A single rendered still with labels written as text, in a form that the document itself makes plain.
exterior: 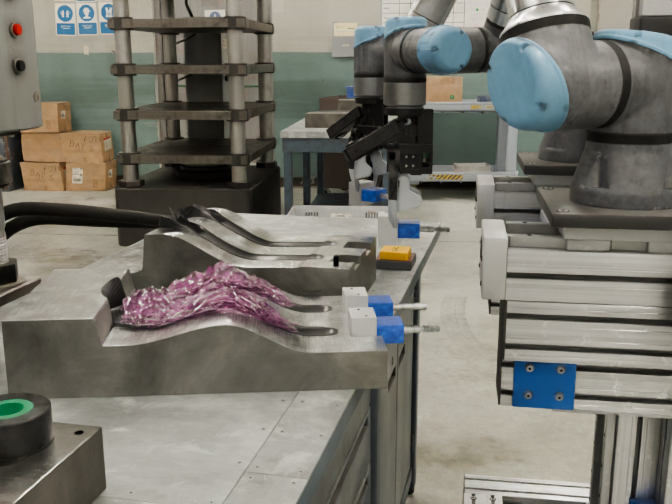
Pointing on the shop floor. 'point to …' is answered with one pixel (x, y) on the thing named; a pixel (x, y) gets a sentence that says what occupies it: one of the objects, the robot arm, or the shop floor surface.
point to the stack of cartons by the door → (66, 154)
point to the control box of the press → (18, 69)
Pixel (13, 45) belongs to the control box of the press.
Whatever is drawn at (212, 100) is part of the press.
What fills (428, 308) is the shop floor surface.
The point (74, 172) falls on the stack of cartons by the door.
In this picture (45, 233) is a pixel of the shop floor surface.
